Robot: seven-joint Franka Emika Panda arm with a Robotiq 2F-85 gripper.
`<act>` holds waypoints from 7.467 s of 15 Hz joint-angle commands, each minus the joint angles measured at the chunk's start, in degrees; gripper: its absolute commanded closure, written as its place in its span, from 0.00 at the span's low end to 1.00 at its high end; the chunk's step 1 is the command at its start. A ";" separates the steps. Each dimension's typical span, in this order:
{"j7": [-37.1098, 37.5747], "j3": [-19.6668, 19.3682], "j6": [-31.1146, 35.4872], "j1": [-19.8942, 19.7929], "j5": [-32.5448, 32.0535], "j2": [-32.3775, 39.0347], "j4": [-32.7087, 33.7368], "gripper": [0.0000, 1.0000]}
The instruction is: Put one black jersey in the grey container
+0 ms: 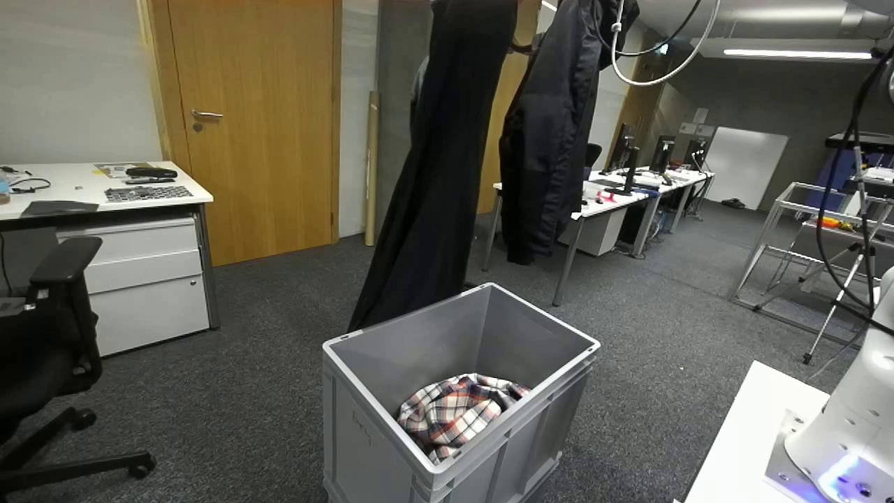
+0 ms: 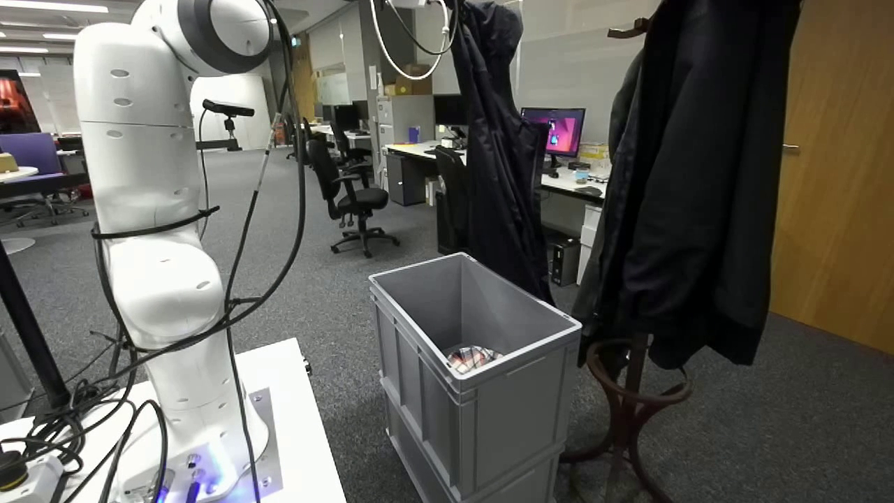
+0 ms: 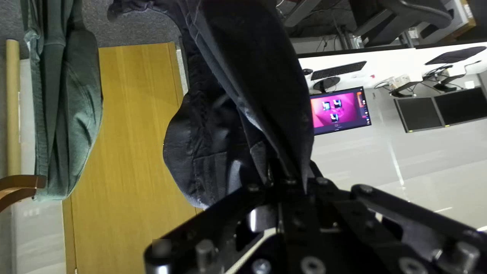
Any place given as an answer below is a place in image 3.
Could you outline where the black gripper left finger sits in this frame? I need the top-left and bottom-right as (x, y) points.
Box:
(143, 180), (286, 274)

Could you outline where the monitor with pink screen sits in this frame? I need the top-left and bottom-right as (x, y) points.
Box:
(307, 85), (374, 137)

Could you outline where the white office desk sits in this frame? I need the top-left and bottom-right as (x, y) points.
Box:
(298, 41), (487, 104)

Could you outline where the black jersey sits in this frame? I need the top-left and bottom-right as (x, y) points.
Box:
(106, 0), (317, 210)

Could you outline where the black desk pad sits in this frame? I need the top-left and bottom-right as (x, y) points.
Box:
(423, 44), (487, 67)

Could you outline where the wooden door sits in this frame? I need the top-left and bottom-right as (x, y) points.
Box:
(61, 41), (205, 274)

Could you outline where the green coat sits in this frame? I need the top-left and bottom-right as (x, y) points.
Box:
(20, 0), (105, 203)

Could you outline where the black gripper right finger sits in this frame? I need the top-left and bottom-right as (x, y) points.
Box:
(283, 177), (487, 274)

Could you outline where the black keyboard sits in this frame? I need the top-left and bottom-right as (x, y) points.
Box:
(309, 60), (368, 82)

